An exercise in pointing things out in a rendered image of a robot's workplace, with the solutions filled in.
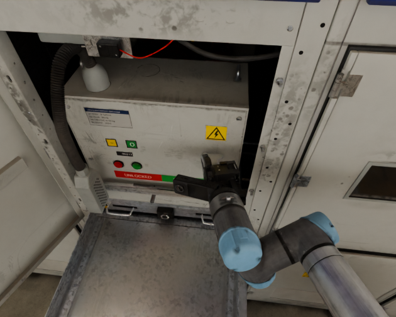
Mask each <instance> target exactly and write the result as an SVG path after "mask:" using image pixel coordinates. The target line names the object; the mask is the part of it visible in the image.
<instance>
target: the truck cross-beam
mask: <svg viewBox="0 0 396 317"><path fill-rule="evenodd" d="M107 201H109V202H112V205H113V207H114V209H118V210H125V211H131V210H132V208H133V207H135V209H134V211H137V212H144V213H155V214H157V208H158V207H163V208H173V213H174V216H186V217H193V218H201V214H203V218H204V219H212V217H211V212H210V209H209V208H199V207H192V206H180V205H173V204H161V203H149V202H142V201H130V200H123V199H111V198H108V200H107Z"/></svg>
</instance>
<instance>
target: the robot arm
mask: <svg viewBox="0 0 396 317"><path fill-rule="evenodd" d="M223 158H224V156H223V155H222V154H209V153H206V152H203V154H202V155H201V164H202V171H203V176H204V180H202V179H197V178H194V177H189V176H185V175H180V174H178V175H177V176H176V177H175V179H174V180H173V188H174V192H175V193H177V194H181V195H184V196H188V197H193V198H196V199H200V200H203V201H208V202H209V209H210V212H211V217H212V221H213V224H214V229H215V232H216V236H217V241H218V247H219V252H220V254H221V257H222V258H223V262H224V264H225V266H226V267H227V268H229V269H233V270H234V271H237V272H238V274H239V275H240V276H241V278H242V279H243V280H245V282H246V283H247V284H249V285H250V286H251V287H254V288H256V289H263V288H266V287H268V286H269V285H271V283H272V282H273V281H274V280H275V276H276V272H278V271H280V270H282V269H284V268H286V267H288V266H290V265H293V264H295V263H297V262H301V264H302V266H303V268H304V269H305V271H306V272H307V275H308V276H309V278H310V279H311V281H312V283H313V285H314V286H315V288H316V289H317V291H318V293H319V294H320V296H321V297H322V300H323V301H324V303H325V304H326V306H327V308H328V310H329V311H330V313H331V314H332V316H333V317H389V316H388V315H387V313H386V312H385V311H384V310H383V308H382V307H381V306H380V304H379V303H378V302H377V300H376V299H375V298H374V297H373V295H372V294H371V292H370V291H369V290H368V288H367V287H366V286H365V285H364V283H363V282H362V281H361V279H360V278H359V277H358V275H357V274H356V272H355V271H354V270H353V269H352V268H351V266H350V265H349V263H348V262H347V261H346V259H345V258H344V257H343V256H342V254H341V253H340V252H339V250H338V249H337V248H336V247H335V244H337V243H338V242H339V235H338V233H337V231H336V229H335V227H334V226H333V224H332V223H331V221H330V219H329V218H328V217H327V216H326V215H325V214H324V213H322V212H318V211H317V212H315V213H312V214H309V215H307V216H305V217H301V218H299V220H297V221H295V222H292V223H290V224H288V225H286V226H284V227H282V228H280V229H278V230H276V231H273V232H271V233H269V234H267V235H265V236H263V237H261V238H258V236H257V234H256V233H255V231H254V229H253V226H252V224H251V221H250V219H249V217H248V214H247V212H246V210H245V207H244V205H246V191H245V190H242V188H241V186H240V178H239V176H240V171H239V169H238V166H237V165H236V162H235V161H234V160H232V161H224V162H219V164H218V162H217V161H218V160H221V159H223ZM234 165H235V166H234ZM235 167H236V168H235ZM236 180H238V181H236Z"/></svg>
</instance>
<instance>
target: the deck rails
mask: <svg viewBox="0 0 396 317"><path fill-rule="evenodd" d="M104 220H105V218H103V217H97V216H96V214H95V213H89V215H88V217H87V220H86V222H85V225H84V227H83V229H82V231H81V233H80V236H79V239H78V240H77V243H76V245H75V247H74V250H73V252H72V254H71V256H70V259H69V261H68V264H67V266H66V268H65V270H64V273H63V275H62V278H61V280H60V282H59V284H58V287H57V289H56V291H55V294H54V295H53V298H52V301H51V303H50V305H49V307H48V310H47V312H46V314H45V317H67V316H68V314H69V311H70V308H71V306H72V303H73V301H74V298H75V295H76V293H77V290H78V288H79V285H80V282H81V280H82V277H83V275H84V272H85V269H86V267H87V264H88V262H89V259H90V257H91V254H92V251H93V249H94V246H95V244H96V241H97V238H98V236H99V233H100V230H101V228H102V225H103V222H104ZM225 317H239V274H238V272H237V271H234V270H233V269H229V268H227V283H226V310H225Z"/></svg>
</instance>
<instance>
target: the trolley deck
mask: <svg viewBox="0 0 396 317"><path fill-rule="evenodd" d="M226 283H227V267H226V266H225V264H224V262H223V258H222V257H221V254H220V252H219V247H218V241H217V236H216V232H215V230H210V229H203V228H192V227H186V226H174V225H163V224H156V223H145V222H139V221H127V220H116V219H109V218H105V220H104V222H103V225H102V228H101V230H100V233H99V236H98V238H97V241H96V244H95V246H94V249H93V251H92V254H91V257H90V259H89V262H88V264H87V267H86V269H85V272H84V275H83V277H82V280H81V282H80V285H79V288H78V290H77V293H76V295H75V298H74V301H73V303H72V306H71V308H70V311H69V314H68V316H67V317H225V310H226ZM239 317H247V283H246V282H245V280H243V279H242V278H241V276H239Z"/></svg>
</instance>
